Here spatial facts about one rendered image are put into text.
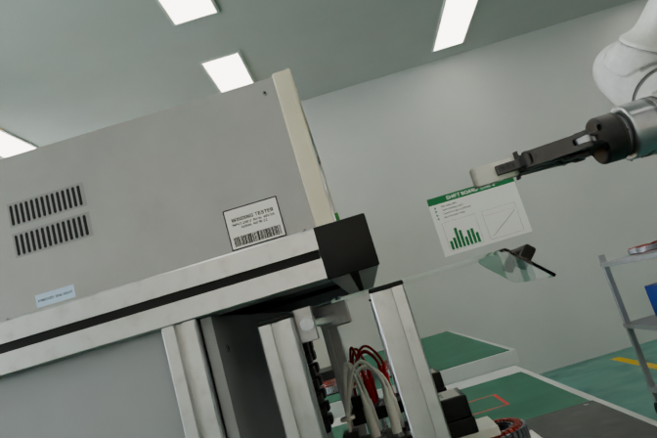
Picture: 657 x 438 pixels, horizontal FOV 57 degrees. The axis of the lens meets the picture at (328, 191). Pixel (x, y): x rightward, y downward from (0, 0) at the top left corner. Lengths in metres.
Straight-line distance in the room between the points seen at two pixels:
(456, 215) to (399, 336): 5.66
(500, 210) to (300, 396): 5.78
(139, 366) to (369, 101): 5.95
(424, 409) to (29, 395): 0.33
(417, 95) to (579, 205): 1.96
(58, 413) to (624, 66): 0.97
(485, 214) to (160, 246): 5.64
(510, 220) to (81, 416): 5.85
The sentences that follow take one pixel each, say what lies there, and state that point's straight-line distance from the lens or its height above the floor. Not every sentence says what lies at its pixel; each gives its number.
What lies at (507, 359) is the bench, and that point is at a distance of 2.36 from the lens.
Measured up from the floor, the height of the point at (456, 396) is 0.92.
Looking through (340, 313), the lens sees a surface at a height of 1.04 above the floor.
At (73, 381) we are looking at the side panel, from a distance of 0.58.
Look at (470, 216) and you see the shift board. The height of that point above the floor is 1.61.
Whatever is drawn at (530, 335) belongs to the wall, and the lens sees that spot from 6.24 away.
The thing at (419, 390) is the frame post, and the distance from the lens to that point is 0.53.
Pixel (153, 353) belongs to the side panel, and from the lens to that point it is 0.55.
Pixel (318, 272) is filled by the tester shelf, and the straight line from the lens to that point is 0.51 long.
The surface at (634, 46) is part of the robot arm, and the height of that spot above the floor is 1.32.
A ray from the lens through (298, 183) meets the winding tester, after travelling 0.66.
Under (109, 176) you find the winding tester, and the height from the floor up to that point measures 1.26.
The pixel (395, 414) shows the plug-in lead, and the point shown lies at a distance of 0.70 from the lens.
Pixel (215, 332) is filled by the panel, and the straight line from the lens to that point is 0.53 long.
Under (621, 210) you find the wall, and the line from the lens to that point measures 6.61.
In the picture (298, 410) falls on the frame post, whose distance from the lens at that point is 0.54.
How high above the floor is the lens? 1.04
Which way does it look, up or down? 12 degrees up
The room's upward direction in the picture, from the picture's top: 17 degrees counter-clockwise
